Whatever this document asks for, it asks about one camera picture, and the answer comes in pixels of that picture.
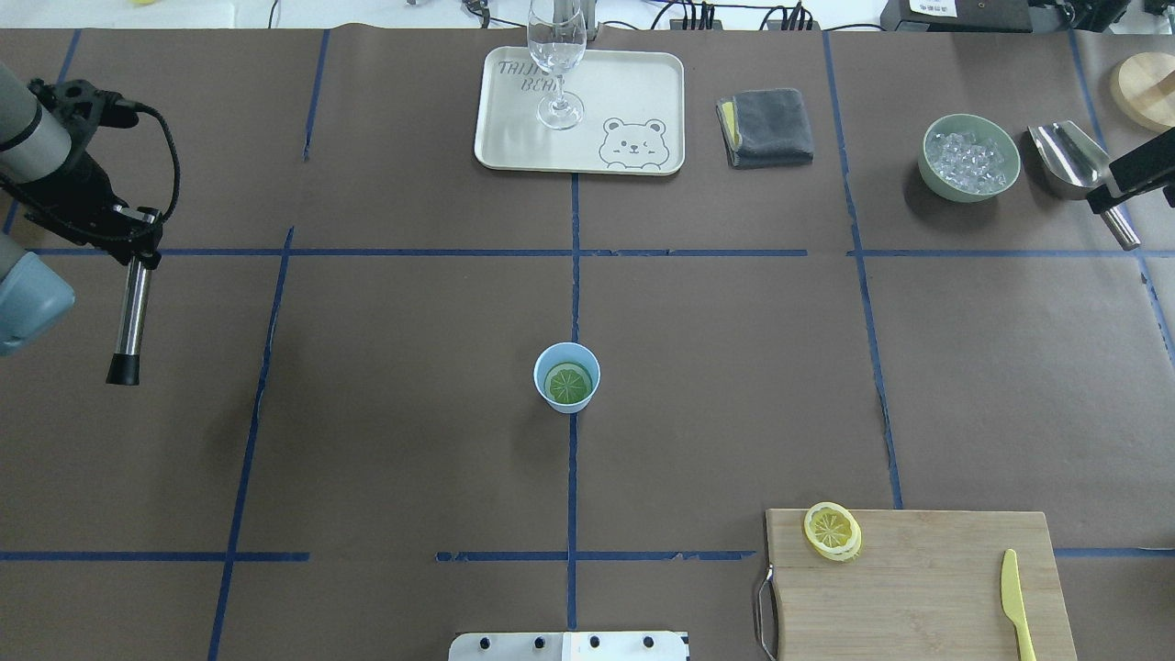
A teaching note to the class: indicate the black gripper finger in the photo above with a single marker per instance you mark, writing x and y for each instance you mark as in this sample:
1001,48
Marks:
1144,169

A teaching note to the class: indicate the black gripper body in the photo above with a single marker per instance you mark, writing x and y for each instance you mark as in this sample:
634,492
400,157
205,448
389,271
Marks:
81,186

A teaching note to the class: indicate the steel muddler black tip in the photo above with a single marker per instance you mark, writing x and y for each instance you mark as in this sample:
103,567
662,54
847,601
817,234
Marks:
125,366

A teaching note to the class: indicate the light blue plastic cup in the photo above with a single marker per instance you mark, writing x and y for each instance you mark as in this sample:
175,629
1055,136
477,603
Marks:
566,352

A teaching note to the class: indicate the lemon slice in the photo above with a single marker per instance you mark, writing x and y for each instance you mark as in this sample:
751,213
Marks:
567,384

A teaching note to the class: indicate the metal ice scoop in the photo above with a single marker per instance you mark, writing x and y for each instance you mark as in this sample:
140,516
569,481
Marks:
1076,165

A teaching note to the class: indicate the wooden mug tree stand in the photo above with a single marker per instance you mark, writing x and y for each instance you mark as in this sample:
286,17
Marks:
1142,86

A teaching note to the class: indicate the green bowl of ice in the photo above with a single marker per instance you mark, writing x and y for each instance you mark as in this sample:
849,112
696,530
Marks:
968,159

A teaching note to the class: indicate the black computer box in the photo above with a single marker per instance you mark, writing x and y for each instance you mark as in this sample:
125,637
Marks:
1000,16

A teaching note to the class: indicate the grey folded cloth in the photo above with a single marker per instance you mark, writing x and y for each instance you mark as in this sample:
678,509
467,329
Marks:
766,128

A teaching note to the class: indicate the yellow plastic knife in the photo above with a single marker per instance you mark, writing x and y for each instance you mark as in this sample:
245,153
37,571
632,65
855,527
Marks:
1013,606

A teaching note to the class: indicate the wooden cutting board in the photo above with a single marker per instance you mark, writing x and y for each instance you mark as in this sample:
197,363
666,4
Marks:
927,586

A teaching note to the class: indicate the clear wine glass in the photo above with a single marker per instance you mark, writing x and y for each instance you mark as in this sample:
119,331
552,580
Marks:
557,40

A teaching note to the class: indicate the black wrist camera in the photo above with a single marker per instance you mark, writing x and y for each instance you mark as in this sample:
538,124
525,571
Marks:
82,109

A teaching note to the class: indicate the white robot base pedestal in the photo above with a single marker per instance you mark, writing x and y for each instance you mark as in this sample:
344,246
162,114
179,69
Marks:
606,645

